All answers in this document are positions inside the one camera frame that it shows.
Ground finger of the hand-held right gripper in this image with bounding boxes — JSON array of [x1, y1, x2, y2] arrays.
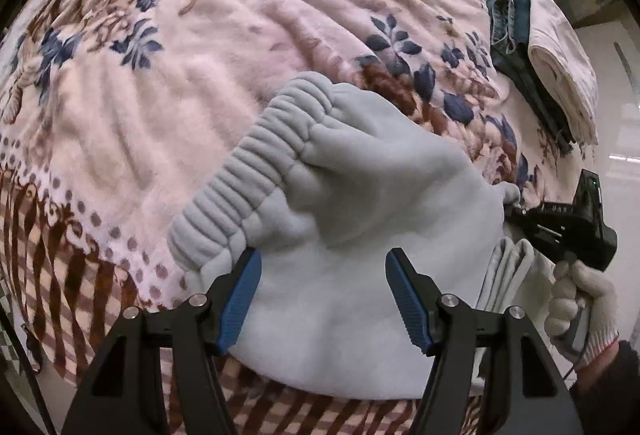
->
[[502, 205, 532, 228]]

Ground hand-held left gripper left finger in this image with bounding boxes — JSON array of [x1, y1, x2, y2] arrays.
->
[[60, 249, 263, 435]]

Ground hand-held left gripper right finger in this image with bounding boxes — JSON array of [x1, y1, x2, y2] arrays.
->
[[386, 248, 583, 435]]

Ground light grey pants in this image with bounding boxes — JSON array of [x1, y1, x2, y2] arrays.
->
[[167, 71, 555, 402]]

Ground person's right forearm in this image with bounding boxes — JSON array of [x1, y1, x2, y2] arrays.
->
[[570, 340, 640, 435]]

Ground folded white pants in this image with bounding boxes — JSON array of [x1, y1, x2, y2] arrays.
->
[[527, 0, 600, 146]]

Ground person's right hand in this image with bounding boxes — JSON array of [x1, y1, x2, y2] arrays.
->
[[545, 261, 621, 361]]

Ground folded dark jeans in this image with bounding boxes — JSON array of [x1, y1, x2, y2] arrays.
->
[[486, 0, 576, 156]]

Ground floral blanket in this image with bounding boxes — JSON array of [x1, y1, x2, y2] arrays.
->
[[0, 0, 596, 435]]

